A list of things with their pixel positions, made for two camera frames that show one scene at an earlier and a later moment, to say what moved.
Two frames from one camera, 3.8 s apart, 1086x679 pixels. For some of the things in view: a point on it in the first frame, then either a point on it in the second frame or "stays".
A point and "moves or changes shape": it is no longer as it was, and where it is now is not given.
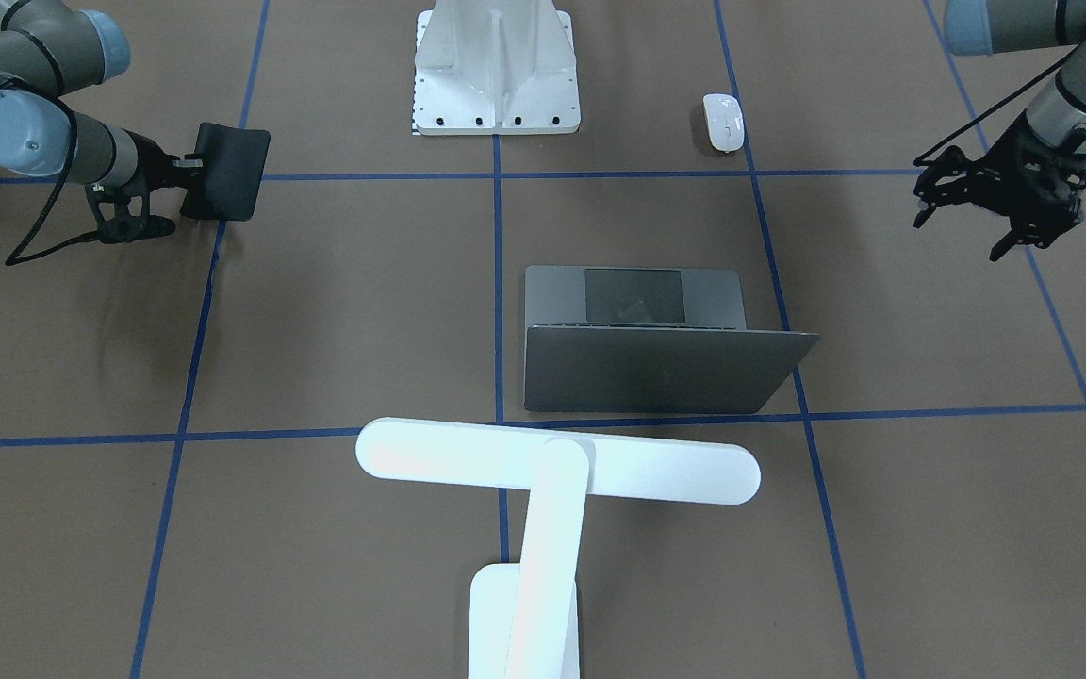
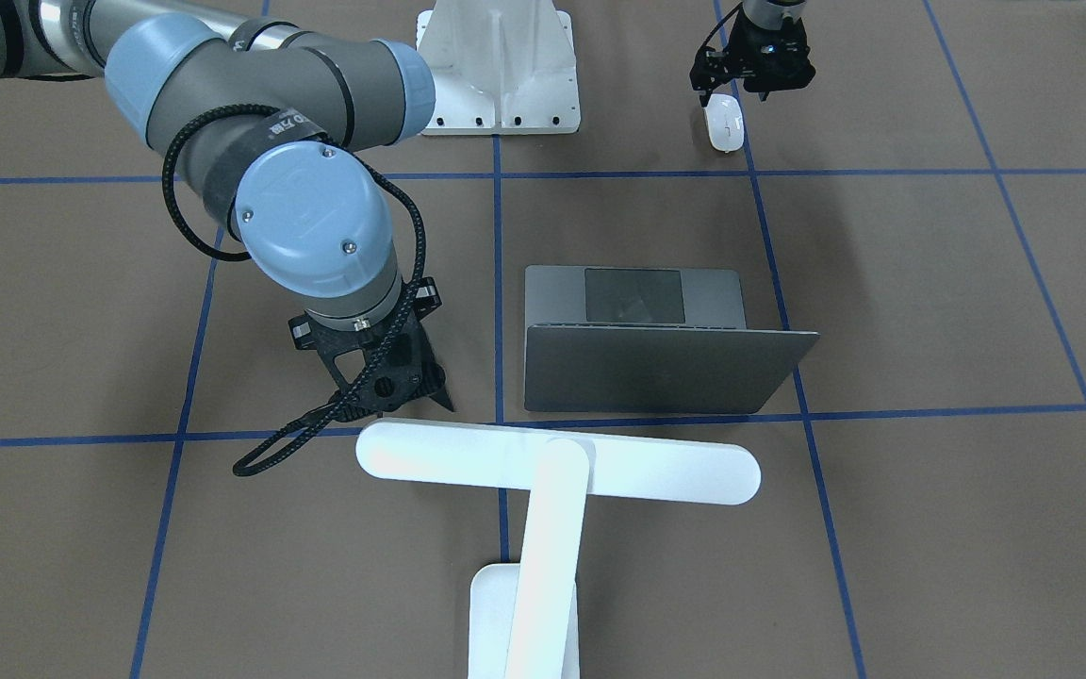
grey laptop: x=649 y=340 stays
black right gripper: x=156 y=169 to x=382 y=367
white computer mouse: x=725 y=121 stays
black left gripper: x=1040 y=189 to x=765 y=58
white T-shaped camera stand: x=524 y=621 stays
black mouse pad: x=233 y=161 moves or changes shape
